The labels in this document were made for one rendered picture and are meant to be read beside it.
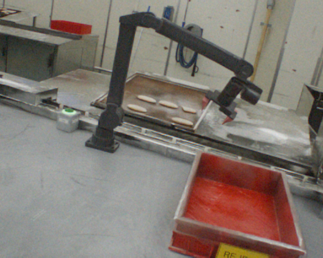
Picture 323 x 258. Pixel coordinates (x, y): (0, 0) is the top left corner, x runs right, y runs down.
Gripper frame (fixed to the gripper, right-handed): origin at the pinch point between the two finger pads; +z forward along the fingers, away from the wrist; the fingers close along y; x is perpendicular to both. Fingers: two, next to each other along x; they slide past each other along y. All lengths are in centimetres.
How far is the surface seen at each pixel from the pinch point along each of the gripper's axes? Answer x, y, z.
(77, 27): 243, -206, 202
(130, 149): -21.4, -19.5, 20.2
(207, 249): -62, 14, -16
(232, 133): 13.8, 12.8, 13.7
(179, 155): -15.4, -2.3, 13.7
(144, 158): -24.6, -12.6, 16.0
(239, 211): -37.3, 22.4, -4.6
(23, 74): 140, -208, 226
